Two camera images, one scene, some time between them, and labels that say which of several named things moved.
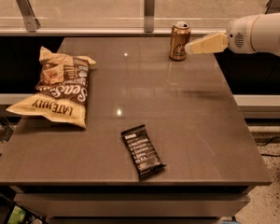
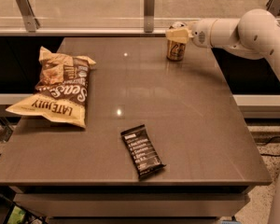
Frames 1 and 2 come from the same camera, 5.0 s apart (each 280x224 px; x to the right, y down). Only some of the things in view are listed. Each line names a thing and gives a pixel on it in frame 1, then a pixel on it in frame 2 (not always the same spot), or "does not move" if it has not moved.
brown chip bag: x=62 y=93 does not move
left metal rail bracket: x=32 y=21 does not move
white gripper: x=240 y=36 -> x=200 y=35
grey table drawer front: x=134 y=204 does not move
